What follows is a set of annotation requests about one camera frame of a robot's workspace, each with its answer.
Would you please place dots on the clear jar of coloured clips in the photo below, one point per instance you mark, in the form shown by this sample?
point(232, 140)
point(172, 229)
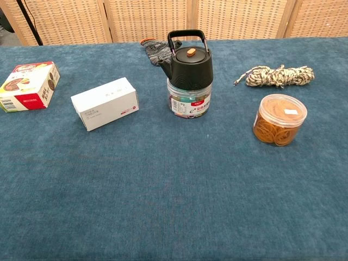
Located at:
point(190, 104)

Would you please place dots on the blue carpet table cover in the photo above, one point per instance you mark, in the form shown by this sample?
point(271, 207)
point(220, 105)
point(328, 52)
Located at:
point(174, 190)

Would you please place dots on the plain white carton box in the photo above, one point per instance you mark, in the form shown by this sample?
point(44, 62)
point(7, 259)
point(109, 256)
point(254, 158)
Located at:
point(106, 107)

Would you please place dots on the grey knitted work glove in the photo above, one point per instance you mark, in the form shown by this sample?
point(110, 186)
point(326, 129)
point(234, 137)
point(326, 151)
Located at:
point(156, 51)

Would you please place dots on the clear jar of rubber bands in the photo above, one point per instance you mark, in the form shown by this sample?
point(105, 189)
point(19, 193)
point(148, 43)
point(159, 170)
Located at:
point(280, 119)

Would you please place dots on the woven rattan folding screen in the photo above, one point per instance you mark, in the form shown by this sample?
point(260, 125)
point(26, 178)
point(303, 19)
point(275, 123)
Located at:
point(152, 19)

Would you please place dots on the red white cake mix box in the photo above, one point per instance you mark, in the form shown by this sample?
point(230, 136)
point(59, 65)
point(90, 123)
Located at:
point(27, 87)

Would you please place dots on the black tripod stand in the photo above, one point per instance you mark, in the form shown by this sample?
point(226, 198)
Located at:
point(29, 21)

